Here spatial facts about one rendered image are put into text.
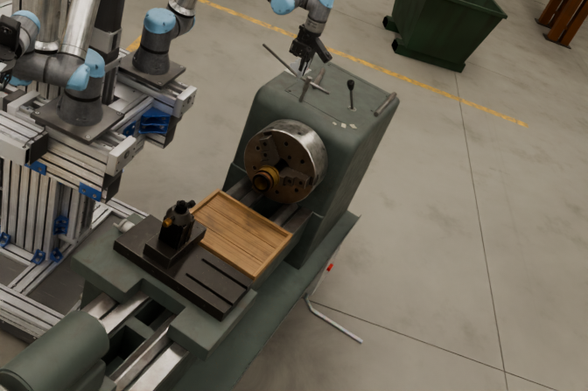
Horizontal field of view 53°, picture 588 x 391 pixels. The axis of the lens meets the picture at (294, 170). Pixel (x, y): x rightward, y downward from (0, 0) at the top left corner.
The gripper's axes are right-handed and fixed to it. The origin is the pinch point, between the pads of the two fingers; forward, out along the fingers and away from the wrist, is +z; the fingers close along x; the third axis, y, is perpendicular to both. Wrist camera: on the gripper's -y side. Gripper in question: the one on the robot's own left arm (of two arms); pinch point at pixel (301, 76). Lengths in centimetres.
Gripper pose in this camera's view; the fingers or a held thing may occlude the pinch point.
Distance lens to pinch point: 238.4
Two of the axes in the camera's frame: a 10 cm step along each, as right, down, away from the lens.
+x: -4.4, 4.0, -8.0
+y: -8.4, -5.0, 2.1
